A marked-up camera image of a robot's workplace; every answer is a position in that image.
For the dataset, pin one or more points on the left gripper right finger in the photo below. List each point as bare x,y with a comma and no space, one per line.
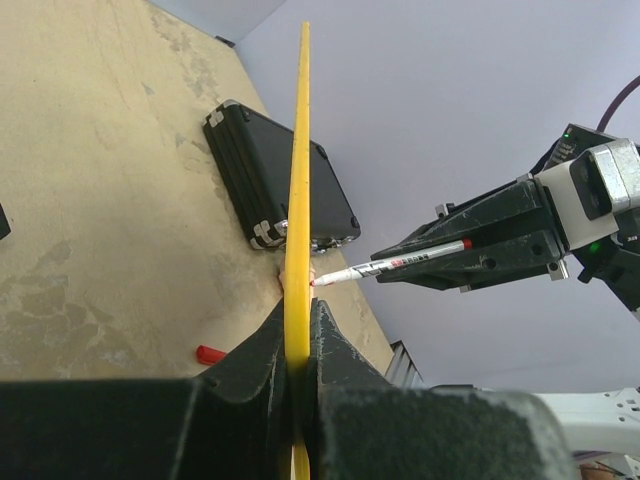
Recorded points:
364,427

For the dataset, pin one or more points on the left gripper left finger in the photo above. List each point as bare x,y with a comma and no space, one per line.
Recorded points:
229,422

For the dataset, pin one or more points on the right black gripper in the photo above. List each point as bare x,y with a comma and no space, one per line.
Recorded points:
512,230

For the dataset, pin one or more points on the red whiteboard marker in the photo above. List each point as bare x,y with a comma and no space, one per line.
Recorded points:
377,267

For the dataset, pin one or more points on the red marker cap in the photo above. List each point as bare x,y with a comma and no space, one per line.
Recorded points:
208,356

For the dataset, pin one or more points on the yellow framed whiteboard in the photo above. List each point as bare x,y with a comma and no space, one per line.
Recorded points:
297,297

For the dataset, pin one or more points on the wire whiteboard stand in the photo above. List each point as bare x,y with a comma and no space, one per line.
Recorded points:
5,228

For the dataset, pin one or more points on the pink toy microphone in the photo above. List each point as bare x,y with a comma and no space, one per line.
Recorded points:
312,276

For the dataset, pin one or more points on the black hard case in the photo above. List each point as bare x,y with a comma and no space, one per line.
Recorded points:
253,154

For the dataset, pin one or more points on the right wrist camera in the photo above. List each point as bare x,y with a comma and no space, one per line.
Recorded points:
596,195

